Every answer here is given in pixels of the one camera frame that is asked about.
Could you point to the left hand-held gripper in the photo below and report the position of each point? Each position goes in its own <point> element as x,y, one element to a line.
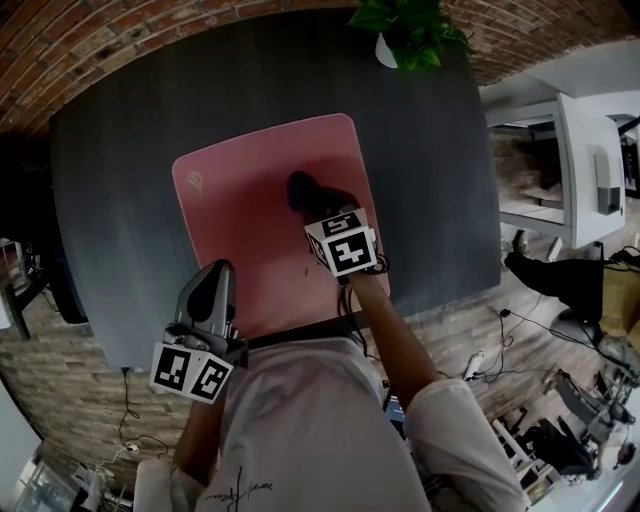
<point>190,372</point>

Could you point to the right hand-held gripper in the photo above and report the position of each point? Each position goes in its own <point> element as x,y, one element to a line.
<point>345,247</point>

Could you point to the black cloth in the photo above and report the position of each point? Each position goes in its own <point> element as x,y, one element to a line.
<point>300,190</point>

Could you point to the pink mouse pad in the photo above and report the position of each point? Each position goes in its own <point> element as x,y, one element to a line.
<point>260,200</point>

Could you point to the person's left forearm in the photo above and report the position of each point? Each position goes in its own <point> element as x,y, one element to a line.
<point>197,440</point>

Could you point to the person's right forearm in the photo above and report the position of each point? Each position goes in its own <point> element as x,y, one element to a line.
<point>390,335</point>

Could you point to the person's white shirt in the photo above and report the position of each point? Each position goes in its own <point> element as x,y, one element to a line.
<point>310,430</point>

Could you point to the dark screen device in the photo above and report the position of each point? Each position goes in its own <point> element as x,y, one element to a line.
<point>396,410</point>

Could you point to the white plug adapter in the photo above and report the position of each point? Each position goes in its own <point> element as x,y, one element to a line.
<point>132,448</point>

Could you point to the white power strip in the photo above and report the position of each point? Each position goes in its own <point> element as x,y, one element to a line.
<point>475,365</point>

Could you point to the white plant pot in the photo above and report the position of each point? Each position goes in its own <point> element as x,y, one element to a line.
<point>385,50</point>

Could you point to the black office chair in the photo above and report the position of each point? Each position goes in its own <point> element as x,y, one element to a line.
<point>560,280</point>

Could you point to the green potted plant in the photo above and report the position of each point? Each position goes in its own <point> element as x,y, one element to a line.
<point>415,30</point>

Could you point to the grey box device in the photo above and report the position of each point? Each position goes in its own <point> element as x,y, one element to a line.
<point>608,182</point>

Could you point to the yellow woven basket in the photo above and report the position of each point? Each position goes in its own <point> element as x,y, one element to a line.
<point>622,300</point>

